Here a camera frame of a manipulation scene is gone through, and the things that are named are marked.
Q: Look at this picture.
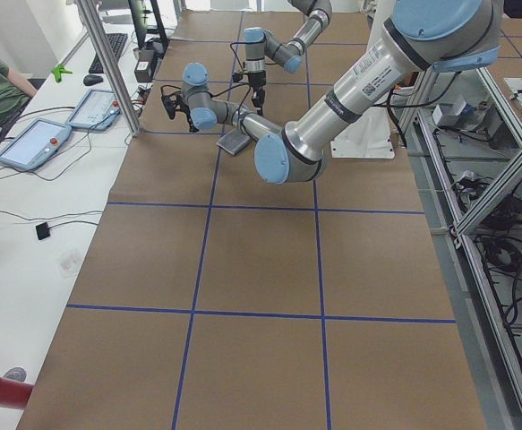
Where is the black monitor stand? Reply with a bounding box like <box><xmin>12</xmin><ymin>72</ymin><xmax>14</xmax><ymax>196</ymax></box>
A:
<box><xmin>128</xmin><ymin>0</ymin><xmax>169</xmax><ymax>54</ymax></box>

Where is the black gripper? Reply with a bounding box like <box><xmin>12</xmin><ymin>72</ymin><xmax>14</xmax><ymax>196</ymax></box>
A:
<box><xmin>248</xmin><ymin>70</ymin><xmax>265</xmax><ymax>116</ymax></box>
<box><xmin>179</xmin><ymin>93</ymin><xmax>199</xmax><ymax>133</ymax></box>

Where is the aluminium frame post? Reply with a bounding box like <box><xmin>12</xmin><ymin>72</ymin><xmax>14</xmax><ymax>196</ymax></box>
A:
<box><xmin>74</xmin><ymin>0</ymin><xmax>141</xmax><ymax>137</ymax></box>

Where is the aluminium side frame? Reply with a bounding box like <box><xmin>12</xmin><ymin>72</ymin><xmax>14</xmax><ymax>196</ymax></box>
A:
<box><xmin>397</xmin><ymin>17</ymin><xmax>522</xmax><ymax>430</ymax></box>

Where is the far teach pendant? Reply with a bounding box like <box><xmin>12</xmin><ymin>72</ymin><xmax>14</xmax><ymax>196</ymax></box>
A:
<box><xmin>66</xmin><ymin>89</ymin><xmax>121</xmax><ymax>131</ymax></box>

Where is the black power adapter box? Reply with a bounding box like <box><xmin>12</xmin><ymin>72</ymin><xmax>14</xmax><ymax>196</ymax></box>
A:
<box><xmin>134</xmin><ymin>48</ymin><xmax>158</xmax><ymax>83</ymax></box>

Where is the teach pendant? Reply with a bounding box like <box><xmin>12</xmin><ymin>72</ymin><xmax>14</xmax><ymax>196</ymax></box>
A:
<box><xmin>0</xmin><ymin>118</ymin><xmax>72</xmax><ymax>171</ymax></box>
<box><xmin>66</xmin><ymin>89</ymin><xmax>121</xmax><ymax>131</ymax></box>

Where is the black keyboard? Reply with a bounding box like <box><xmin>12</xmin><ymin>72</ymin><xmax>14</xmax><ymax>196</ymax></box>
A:
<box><xmin>88</xmin><ymin>32</ymin><xmax>129</xmax><ymax>75</ymax></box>

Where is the red cylinder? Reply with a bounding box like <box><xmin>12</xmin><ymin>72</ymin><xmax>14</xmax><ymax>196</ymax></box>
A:
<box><xmin>0</xmin><ymin>377</ymin><xmax>34</xmax><ymax>410</ymax></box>

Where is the near teach pendant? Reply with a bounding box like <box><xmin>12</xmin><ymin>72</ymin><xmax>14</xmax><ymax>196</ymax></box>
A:
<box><xmin>0</xmin><ymin>118</ymin><xmax>72</xmax><ymax>171</ymax></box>

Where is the green clamp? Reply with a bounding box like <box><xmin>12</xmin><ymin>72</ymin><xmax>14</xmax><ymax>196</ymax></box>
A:
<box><xmin>51</xmin><ymin>64</ymin><xmax>73</xmax><ymax>83</ymax></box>

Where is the black computer mouse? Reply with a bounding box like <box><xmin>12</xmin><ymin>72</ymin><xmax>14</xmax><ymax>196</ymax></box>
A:
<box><xmin>82</xmin><ymin>74</ymin><xmax>104</xmax><ymax>87</ymax></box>

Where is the small cardboard box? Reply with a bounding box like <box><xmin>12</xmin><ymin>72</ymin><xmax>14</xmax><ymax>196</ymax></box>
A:
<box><xmin>432</xmin><ymin>101</ymin><xmax>473</xmax><ymax>127</ymax></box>

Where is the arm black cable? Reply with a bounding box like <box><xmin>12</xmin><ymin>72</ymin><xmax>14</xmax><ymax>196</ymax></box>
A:
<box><xmin>229</xmin><ymin>40</ymin><xmax>249</xmax><ymax>84</ymax></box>
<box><xmin>159</xmin><ymin>84</ymin><xmax>255</xmax><ymax>117</ymax></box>

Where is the small black square device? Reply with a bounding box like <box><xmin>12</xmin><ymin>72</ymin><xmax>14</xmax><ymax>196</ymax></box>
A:
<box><xmin>35</xmin><ymin>222</ymin><xmax>51</xmax><ymax>241</ymax></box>

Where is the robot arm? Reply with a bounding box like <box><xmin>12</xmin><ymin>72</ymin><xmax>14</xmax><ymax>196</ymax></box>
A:
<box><xmin>233</xmin><ymin>0</ymin><xmax>332</xmax><ymax>116</ymax></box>
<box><xmin>180</xmin><ymin>1</ymin><xmax>503</xmax><ymax>184</ymax></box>

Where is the pink and grey towel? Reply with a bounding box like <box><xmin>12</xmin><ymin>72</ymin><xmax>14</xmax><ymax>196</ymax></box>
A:
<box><xmin>217</xmin><ymin>129</ymin><xmax>251</xmax><ymax>156</ymax></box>

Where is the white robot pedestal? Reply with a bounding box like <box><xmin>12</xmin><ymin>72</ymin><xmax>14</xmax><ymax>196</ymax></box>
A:
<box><xmin>330</xmin><ymin>0</ymin><xmax>395</xmax><ymax>159</ymax></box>

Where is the grey round cap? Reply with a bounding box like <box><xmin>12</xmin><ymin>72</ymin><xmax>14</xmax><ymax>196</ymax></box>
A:
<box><xmin>4</xmin><ymin>366</ymin><xmax>27</xmax><ymax>383</ymax></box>

